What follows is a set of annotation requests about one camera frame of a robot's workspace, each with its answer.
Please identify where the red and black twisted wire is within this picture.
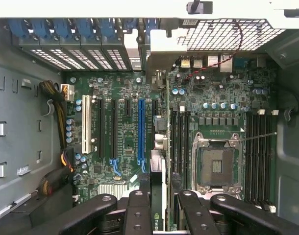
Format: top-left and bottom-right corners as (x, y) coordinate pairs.
(183, 19), (244, 82)

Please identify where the silver chipset heatsink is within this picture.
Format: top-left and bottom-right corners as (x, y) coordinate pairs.
(98, 183), (129, 199)

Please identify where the thin metal locking lever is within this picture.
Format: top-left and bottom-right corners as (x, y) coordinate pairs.
(238, 132), (278, 142)

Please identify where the open black PC case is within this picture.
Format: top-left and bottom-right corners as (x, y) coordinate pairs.
(0, 14), (299, 235)

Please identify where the white expansion slot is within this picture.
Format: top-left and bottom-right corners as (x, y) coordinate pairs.
(81, 94), (93, 155)

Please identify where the CPU socket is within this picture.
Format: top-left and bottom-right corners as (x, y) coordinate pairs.
(191, 131), (246, 195)

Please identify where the green Dell motherboard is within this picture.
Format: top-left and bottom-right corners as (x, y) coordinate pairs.
(62, 55), (279, 213)

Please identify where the black plastic shroud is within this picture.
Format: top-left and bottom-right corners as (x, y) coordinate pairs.
(7, 183), (75, 222)

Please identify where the blue expansion slot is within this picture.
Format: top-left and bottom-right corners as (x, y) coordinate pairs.
(137, 98), (148, 172)

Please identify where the sleeved power wire bundle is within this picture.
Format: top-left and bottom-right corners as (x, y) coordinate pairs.
(38, 80), (75, 196)

